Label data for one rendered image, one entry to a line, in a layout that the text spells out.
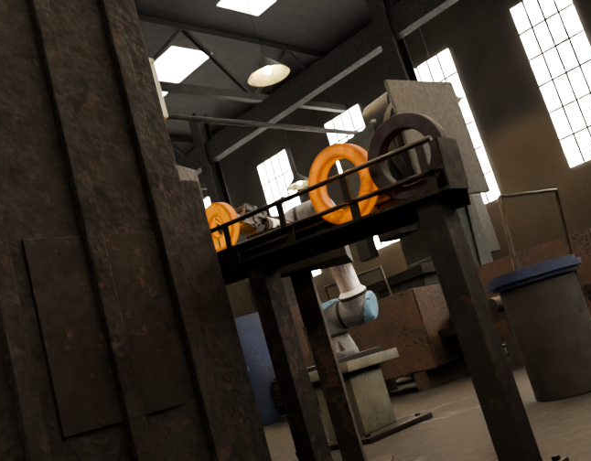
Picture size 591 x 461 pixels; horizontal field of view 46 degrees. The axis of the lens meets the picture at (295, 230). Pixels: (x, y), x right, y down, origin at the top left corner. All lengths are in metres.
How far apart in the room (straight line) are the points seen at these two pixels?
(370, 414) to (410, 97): 5.12
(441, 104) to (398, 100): 0.64
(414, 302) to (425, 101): 3.60
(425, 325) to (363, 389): 1.71
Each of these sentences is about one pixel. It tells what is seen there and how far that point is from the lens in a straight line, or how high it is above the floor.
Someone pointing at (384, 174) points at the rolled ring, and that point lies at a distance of 1.52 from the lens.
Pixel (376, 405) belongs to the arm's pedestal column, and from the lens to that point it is 2.81.
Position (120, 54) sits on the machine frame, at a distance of 1.91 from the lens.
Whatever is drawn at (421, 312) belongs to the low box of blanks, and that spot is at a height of 0.46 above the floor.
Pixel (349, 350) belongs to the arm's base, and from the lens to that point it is 2.80.
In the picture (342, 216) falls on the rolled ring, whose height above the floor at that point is 0.62.
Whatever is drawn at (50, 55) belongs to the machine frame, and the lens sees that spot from 1.79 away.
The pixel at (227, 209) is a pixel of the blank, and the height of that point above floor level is 0.86.
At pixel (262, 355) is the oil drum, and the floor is 0.53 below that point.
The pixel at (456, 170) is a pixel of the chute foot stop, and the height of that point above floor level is 0.60.
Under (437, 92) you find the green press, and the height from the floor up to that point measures 2.78.
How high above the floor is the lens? 0.30
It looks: 11 degrees up
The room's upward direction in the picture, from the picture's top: 16 degrees counter-clockwise
